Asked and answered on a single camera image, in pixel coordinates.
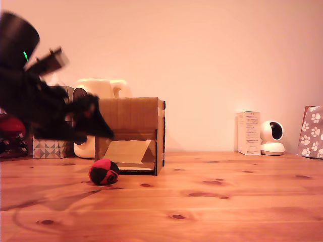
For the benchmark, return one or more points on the red and black footbag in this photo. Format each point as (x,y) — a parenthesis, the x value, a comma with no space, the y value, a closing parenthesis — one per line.
(103,171)

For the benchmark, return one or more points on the white printed carton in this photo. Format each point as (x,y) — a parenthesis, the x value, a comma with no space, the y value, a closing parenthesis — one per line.
(249,133)

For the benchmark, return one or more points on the cardboard dice tower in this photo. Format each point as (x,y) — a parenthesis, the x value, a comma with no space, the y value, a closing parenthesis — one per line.
(136,113)

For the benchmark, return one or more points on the cloud-print tissue box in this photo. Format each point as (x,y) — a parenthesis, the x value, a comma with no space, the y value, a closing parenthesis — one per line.
(68,88)

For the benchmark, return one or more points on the red glass footed bowl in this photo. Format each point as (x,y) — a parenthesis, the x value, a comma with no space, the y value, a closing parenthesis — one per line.
(12,126)

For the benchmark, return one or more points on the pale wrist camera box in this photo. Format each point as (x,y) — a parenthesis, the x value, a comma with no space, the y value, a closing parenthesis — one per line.
(54,59)

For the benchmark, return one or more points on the white tissue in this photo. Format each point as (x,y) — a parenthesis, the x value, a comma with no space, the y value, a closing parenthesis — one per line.
(56,80)

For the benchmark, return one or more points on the grey paw-print bag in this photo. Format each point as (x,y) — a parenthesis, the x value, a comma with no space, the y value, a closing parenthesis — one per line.
(311,136)

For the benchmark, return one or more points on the small white round camera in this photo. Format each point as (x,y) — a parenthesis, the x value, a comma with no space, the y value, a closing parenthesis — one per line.
(271,148)

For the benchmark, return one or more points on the geometric-print tissue box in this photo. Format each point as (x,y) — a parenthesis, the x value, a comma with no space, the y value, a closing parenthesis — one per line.
(48,150)

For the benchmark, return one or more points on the cream appliance with dark panel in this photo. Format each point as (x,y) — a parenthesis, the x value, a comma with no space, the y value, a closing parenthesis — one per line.
(101,87)

